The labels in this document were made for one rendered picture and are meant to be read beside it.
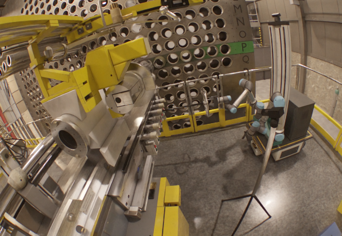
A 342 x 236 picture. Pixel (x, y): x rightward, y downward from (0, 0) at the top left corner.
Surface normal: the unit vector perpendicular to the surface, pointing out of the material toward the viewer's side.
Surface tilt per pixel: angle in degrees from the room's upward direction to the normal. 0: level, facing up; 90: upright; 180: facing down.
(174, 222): 0
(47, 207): 90
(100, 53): 90
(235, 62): 90
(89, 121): 76
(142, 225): 0
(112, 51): 90
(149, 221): 0
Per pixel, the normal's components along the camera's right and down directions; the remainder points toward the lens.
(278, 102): -0.50, 0.38
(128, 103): -0.05, 0.46
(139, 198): -0.23, -0.87
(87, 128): 0.93, -0.31
